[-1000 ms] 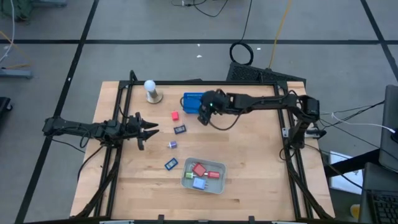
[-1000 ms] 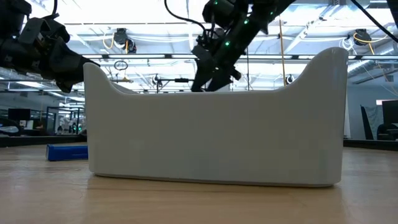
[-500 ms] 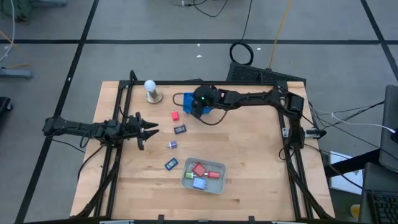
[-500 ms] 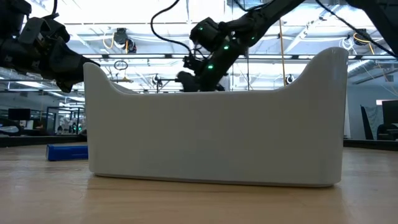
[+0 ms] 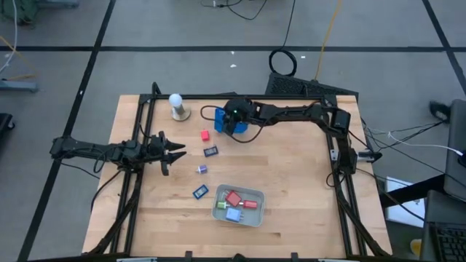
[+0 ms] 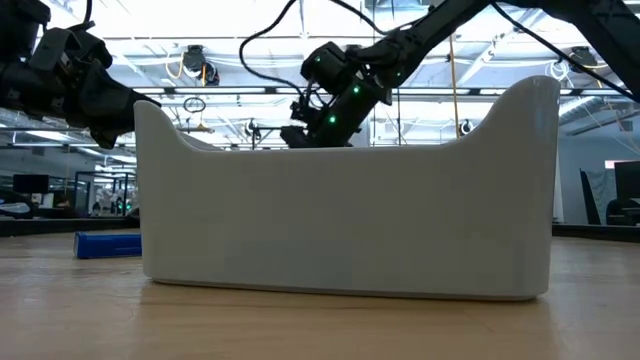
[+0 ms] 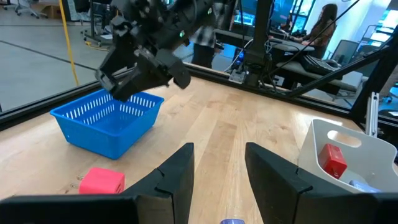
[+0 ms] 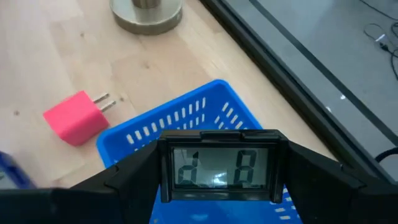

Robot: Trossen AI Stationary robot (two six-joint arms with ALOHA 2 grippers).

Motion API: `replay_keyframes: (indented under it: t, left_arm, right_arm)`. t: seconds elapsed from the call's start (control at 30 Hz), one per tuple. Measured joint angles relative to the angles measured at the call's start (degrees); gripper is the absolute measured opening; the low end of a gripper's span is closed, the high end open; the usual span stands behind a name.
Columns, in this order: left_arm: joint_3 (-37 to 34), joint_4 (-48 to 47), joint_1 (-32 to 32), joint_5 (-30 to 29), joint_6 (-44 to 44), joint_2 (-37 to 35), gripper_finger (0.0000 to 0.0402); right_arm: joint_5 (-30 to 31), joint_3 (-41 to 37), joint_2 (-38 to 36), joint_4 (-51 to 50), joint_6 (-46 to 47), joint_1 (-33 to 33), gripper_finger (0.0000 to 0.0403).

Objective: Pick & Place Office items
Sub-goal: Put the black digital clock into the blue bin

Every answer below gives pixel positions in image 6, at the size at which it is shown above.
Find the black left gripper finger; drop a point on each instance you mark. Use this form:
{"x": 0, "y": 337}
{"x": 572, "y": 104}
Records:
{"x": 110, "y": 137}
{"x": 110, "y": 100}

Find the blue digital clock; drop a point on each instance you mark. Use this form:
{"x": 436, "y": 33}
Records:
{"x": 107, "y": 246}

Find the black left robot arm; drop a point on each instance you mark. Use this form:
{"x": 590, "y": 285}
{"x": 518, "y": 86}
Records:
{"x": 20, "y": 10}

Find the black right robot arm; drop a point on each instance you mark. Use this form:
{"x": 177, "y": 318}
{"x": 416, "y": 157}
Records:
{"x": 600, "y": 30}

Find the black office chair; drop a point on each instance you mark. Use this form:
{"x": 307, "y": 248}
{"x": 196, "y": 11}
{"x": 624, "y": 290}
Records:
{"x": 592, "y": 200}

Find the distant robot station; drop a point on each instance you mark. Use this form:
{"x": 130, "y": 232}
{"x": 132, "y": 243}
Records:
{"x": 82, "y": 195}

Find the black computer monitor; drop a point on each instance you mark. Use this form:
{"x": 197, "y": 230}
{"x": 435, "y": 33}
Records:
{"x": 627, "y": 179}
{"x": 31, "y": 183}

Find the grey plastic tray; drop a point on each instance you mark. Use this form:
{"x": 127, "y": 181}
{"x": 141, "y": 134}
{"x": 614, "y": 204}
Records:
{"x": 345, "y": 225}

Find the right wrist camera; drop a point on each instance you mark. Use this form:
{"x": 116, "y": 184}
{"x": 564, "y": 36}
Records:
{"x": 305, "y": 110}

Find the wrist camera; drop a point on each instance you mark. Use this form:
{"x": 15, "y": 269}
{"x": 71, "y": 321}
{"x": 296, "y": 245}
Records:
{"x": 305, "y": 110}
{"x": 60, "y": 47}

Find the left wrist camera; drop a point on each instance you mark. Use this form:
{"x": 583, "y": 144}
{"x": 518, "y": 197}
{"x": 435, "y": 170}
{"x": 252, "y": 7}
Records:
{"x": 60, "y": 47}

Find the black overhead gantry frame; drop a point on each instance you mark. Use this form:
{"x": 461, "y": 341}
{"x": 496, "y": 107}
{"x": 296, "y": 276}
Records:
{"x": 265, "y": 128}

